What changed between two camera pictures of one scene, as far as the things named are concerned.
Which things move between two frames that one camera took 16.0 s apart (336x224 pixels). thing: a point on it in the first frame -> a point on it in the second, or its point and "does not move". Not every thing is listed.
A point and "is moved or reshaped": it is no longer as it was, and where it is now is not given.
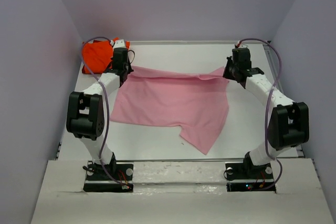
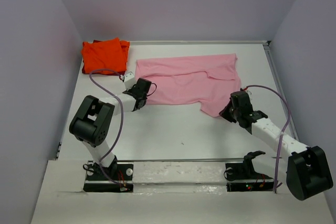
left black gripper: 129,70 -> 128,91
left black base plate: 98,180 does not move
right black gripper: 227,73 -> 224,113
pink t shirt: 196,103 is moved or reshaped
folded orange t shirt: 97,55 does not move
